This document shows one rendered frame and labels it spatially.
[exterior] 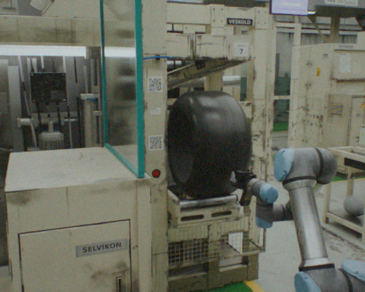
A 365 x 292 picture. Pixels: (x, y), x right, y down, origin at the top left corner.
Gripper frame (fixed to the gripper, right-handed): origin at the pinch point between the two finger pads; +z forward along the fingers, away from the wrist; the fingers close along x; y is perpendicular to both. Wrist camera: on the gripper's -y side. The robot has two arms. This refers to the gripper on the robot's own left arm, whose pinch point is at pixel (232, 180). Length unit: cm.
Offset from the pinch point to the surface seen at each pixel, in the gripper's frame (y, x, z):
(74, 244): 5, 84, -65
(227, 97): 40.5, -3.6, 14.2
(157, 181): -1.7, 33.6, 18.3
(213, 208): -17.3, 5.3, 10.8
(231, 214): -21.0, -4.2, 8.6
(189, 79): 49, 1, 57
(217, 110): 34.6, 6.0, 5.9
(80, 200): 18, 81, -64
